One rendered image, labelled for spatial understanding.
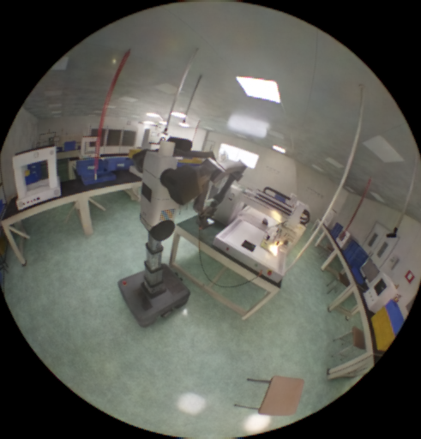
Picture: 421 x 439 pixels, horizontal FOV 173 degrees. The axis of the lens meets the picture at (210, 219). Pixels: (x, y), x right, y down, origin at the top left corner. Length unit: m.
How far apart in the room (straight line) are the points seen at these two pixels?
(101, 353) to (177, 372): 0.73
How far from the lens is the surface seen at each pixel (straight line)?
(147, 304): 1.41
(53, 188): 2.22
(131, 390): 1.62
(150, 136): 6.41
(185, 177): 0.50
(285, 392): 1.47
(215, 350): 1.65
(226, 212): 1.68
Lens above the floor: 1.55
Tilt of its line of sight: 28 degrees down
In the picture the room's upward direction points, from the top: 19 degrees clockwise
